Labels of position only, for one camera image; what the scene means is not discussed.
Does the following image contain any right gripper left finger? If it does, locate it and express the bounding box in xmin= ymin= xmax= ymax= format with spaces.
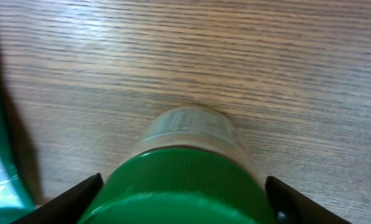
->
xmin=12 ymin=173 xmax=104 ymax=224

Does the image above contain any green lid stock jar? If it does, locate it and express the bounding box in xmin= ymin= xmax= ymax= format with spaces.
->
xmin=80 ymin=106 xmax=276 ymax=224

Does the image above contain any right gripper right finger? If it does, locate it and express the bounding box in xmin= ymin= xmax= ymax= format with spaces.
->
xmin=265 ymin=176 xmax=350 ymax=224

